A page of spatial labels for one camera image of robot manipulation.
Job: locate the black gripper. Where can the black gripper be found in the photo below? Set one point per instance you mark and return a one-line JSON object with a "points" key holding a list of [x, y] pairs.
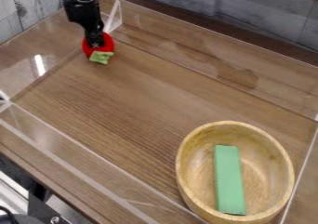
{"points": [[84, 13]]}

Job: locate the red felt fruit green leaf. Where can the red felt fruit green leaf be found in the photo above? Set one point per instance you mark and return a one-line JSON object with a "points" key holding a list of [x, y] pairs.
{"points": [[102, 53]]}

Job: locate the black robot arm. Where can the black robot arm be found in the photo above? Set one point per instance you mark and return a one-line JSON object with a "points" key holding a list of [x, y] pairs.
{"points": [[83, 12]]}

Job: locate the wooden oval bowl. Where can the wooden oval bowl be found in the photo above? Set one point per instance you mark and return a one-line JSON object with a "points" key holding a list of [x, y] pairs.
{"points": [[266, 168]]}

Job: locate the green rectangular block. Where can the green rectangular block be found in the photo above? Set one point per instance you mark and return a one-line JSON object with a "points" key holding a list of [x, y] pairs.
{"points": [[228, 184]]}

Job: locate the clear acrylic tray enclosure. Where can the clear acrylic tray enclosure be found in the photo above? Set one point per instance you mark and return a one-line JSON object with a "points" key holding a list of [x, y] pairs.
{"points": [[95, 129]]}

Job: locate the black clamp with cable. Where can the black clamp with cable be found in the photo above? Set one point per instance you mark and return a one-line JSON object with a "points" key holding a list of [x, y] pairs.
{"points": [[24, 209]]}

